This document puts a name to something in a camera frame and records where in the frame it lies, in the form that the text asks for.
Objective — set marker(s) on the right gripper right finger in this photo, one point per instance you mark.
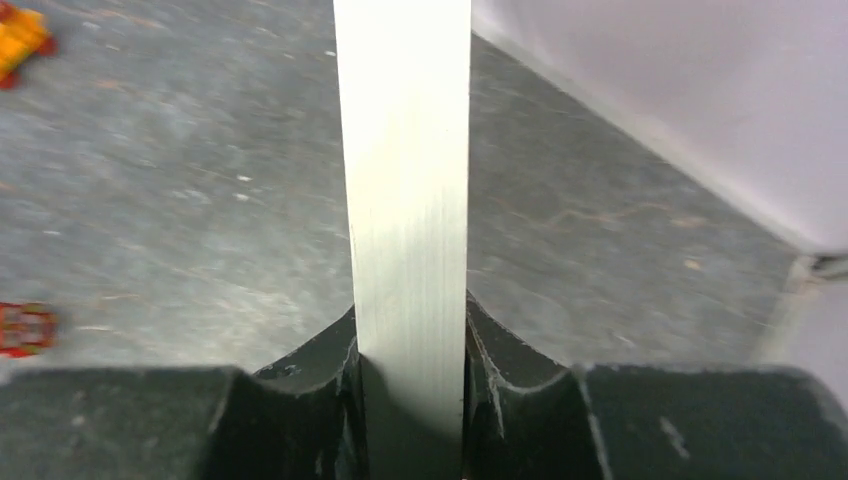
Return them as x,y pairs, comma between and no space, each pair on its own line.
528,417

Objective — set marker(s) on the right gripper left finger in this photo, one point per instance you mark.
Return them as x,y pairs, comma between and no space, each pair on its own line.
297,418

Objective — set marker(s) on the white wooden picture frame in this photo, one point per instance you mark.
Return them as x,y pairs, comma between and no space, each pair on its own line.
404,82

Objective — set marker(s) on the red toy brick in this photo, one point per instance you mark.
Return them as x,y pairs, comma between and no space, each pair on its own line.
27,329

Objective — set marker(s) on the orange blue toy block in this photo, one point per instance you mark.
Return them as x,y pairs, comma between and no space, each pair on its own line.
24,33

